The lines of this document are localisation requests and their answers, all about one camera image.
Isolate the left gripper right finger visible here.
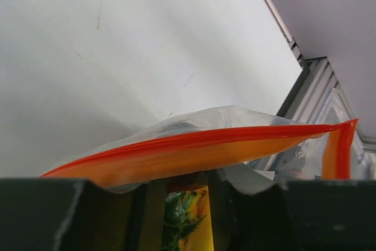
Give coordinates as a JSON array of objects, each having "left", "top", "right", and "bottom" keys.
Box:
[{"left": 207, "top": 170, "right": 375, "bottom": 250}]

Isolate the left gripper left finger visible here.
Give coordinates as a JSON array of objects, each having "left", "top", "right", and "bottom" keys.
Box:
[{"left": 1, "top": 178, "right": 165, "bottom": 250}]

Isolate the clear zip top bag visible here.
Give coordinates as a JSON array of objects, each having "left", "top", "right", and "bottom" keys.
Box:
[{"left": 41, "top": 106, "right": 358, "bottom": 192}]

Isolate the orange fake pineapple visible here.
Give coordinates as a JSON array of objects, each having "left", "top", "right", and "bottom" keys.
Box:
[{"left": 161, "top": 187, "right": 214, "bottom": 251}]

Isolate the aluminium frame rail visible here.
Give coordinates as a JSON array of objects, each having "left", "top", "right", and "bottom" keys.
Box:
[{"left": 266, "top": 0, "right": 375, "bottom": 179}]

